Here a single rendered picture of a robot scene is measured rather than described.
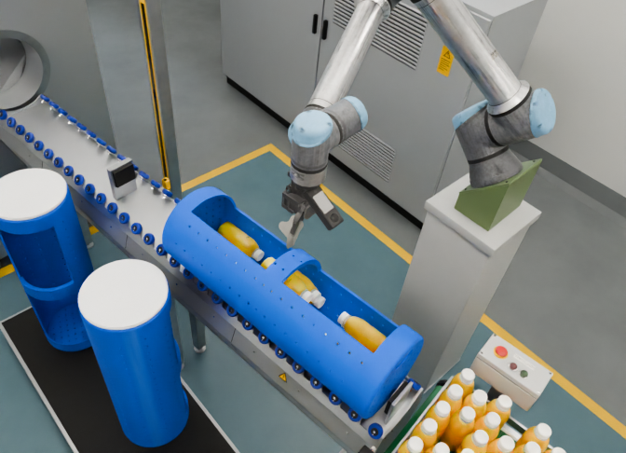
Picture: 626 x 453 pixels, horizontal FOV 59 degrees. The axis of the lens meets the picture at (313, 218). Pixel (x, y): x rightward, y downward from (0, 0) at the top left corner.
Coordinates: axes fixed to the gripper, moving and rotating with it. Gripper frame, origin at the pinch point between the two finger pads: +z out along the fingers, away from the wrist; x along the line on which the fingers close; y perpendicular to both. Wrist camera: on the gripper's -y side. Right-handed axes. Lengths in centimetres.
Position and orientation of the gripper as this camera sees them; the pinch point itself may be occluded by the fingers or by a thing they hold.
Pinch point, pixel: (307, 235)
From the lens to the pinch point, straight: 150.9
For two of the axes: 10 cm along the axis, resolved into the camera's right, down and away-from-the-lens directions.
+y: -7.6, -5.0, 4.2
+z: -0.8, 7.0, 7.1
